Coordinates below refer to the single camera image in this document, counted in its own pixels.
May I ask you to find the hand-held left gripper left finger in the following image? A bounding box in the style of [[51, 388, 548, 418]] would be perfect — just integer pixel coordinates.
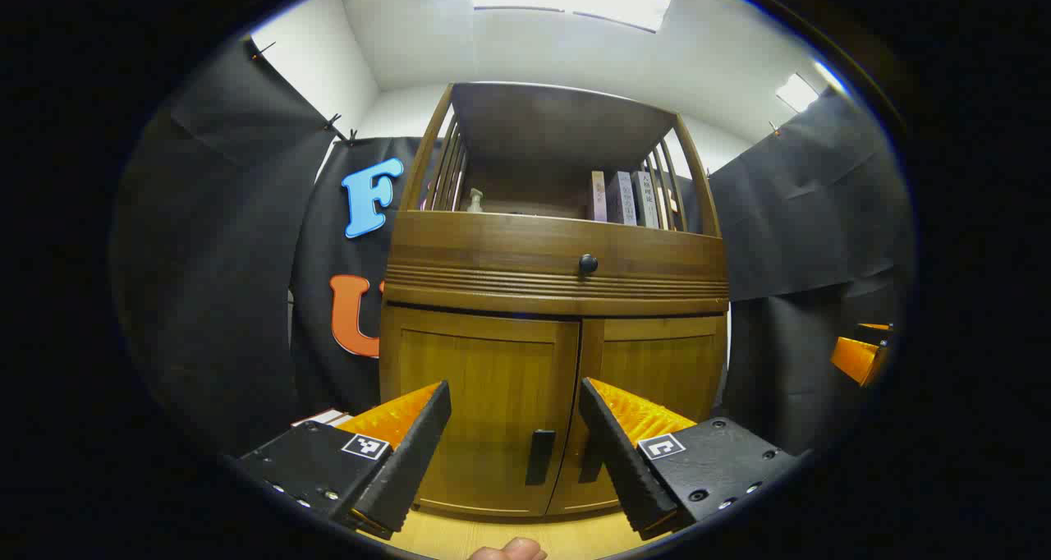
[[234, 379, 452, 542]]

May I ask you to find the wooden cabinet door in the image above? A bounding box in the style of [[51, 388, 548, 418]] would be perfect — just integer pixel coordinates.
[[548, 315, 728, 516], [380, 304, 582, 518]]

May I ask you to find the purple-grey upright shelf book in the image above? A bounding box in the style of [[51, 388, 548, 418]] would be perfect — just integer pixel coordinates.
[[606, 171, 638, 226]]

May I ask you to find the wooden double-door shoe cabinet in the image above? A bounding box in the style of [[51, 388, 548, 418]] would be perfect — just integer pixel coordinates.
[[378, 82, 732, 518]]

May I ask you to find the wooden cabinet drawer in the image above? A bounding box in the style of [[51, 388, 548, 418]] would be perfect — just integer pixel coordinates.
[[384, 210, 730, 315]]

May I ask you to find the grey upright shelf book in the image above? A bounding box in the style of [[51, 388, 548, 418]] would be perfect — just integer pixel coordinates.
[[631, 171, 661, 229]]

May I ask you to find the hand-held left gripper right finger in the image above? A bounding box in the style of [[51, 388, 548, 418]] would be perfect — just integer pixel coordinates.
[[579, 377, 801, 542]]

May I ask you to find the black door handle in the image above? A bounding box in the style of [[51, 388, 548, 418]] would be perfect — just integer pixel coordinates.
[[578, 437, 605, 485], [525, 429, 558, 487]]

